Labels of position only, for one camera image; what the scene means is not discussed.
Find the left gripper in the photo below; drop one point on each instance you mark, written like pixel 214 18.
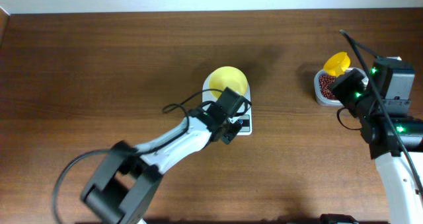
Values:
pixel 228 135

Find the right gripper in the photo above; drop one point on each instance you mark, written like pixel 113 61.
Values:
pixel 341 86

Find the yellow plastic measuring scoop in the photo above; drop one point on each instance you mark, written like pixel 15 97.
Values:
pixel 337 64

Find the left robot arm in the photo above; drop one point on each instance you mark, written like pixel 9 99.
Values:
pixel 125 182

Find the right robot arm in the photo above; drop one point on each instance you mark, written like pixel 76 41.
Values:
pixel 380 101

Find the white digital kitchen scale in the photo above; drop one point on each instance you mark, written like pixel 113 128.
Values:
pixel 244 120

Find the pale yellow plastic bowl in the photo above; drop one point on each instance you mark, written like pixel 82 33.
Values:
pixel 228 76

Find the clear plastic food container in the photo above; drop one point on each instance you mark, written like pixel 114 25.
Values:
pixel 323 97

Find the red adzuki beans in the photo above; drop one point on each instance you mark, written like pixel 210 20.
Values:
pixel 325 81

